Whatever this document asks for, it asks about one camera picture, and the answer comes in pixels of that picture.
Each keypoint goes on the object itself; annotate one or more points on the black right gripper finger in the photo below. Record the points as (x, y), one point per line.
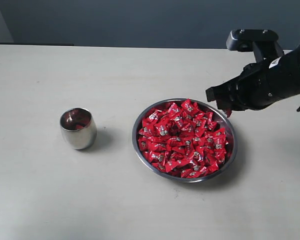
(228, 105)
(226, 92)

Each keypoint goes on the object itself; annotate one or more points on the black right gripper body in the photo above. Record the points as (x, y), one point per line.
(257, 87)

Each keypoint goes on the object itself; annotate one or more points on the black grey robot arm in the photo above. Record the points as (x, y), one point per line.
(291, 72)

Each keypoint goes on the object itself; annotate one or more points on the metal bowl of red candies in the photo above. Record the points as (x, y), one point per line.
(223, 122)

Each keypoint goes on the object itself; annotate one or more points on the pile of red candies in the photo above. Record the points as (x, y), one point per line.
(182, 140)

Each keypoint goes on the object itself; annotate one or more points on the stainless steel cup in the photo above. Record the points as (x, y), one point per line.
(82, 138)

